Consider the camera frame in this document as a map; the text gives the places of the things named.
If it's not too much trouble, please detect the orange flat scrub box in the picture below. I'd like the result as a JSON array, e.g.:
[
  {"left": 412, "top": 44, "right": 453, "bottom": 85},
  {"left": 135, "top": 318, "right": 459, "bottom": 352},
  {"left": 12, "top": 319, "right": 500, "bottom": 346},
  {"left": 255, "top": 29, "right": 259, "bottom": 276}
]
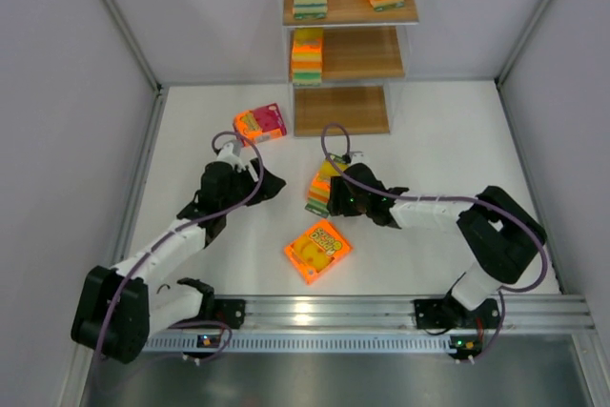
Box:
[{"left": 283, "top": 219, "right": 353, "bottom": 285}]

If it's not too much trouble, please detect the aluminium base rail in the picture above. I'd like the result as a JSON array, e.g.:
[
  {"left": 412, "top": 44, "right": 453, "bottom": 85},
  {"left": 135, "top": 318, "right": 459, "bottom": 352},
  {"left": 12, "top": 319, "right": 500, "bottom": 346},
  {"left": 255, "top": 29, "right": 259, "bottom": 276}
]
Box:
[{"left": 138, "top": 295, "right": 596, "bottom": 361}]

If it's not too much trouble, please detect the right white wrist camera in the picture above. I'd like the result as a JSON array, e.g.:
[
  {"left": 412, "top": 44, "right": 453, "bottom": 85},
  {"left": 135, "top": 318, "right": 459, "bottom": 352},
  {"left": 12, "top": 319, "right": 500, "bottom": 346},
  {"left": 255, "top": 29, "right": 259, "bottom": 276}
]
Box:
[{"left": 342, "top": 151, "right": 369, "bottom": 167}]

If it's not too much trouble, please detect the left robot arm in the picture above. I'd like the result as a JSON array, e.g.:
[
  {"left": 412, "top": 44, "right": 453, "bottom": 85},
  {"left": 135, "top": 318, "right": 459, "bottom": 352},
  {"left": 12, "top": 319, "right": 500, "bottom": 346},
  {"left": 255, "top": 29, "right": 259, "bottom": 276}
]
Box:
[{"left": 71, "top": 159, "right": 286, "bottom": 364}]

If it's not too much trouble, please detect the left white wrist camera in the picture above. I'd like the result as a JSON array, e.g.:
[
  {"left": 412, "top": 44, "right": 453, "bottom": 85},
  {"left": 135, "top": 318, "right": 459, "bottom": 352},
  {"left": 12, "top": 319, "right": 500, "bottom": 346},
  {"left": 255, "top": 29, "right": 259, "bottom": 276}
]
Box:
[{"left": 216, "top": 140, "right": 248, "bottom": 173}]

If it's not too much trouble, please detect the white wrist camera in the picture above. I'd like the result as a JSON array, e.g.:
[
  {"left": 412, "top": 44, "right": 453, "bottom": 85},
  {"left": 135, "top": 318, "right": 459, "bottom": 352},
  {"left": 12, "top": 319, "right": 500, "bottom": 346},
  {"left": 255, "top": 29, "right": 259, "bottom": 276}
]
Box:
[
  {"left": 342, "top": 151, "right": 369, "bottom": 167},
  {"left": 216, "top": 140, "right": 248, "bottom": 173}
]

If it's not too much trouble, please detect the pink orange sponge box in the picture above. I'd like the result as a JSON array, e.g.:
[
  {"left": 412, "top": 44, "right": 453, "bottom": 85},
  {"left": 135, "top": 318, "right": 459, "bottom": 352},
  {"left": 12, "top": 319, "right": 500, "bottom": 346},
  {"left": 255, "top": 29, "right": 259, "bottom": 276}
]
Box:
[{"left": 233, "top": 103, "right": 287, "bottom": 144}]

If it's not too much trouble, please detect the orange green sponge pack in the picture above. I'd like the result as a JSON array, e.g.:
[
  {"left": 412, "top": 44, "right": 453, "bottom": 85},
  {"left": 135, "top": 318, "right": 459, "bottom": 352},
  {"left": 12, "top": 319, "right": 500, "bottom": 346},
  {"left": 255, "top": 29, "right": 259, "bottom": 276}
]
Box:
[{"left": 305, "top": 159, "right": 340, "bottom": 218}]

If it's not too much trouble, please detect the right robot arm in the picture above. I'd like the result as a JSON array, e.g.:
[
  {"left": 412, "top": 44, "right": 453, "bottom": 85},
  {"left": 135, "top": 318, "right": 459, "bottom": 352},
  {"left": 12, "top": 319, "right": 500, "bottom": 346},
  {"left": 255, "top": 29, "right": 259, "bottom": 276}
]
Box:
[{"left": 327, "top": 163, "right": 547, "bottom": 330}]

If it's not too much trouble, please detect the white wire wooden shelf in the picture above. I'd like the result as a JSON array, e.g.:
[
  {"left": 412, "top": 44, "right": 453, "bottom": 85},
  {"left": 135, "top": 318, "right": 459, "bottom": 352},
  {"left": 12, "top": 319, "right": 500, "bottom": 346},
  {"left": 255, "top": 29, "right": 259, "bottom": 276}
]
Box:
[{"left": 279, "top": 0, "right": 421, "bottom": 137}]

